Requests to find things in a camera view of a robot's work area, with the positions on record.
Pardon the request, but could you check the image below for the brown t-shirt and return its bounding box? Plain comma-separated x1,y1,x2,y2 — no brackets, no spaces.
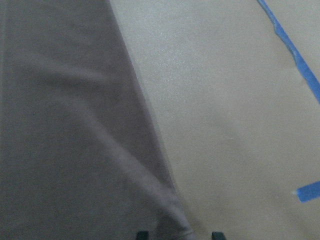
0,0,195,240

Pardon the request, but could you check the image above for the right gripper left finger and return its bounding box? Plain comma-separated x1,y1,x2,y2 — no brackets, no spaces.
136,230,149,240

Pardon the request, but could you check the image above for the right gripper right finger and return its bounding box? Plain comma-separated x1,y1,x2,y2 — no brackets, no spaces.
211,231,225,240

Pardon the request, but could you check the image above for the brown paper table cover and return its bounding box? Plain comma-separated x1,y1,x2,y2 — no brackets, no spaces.
111,0,320,240

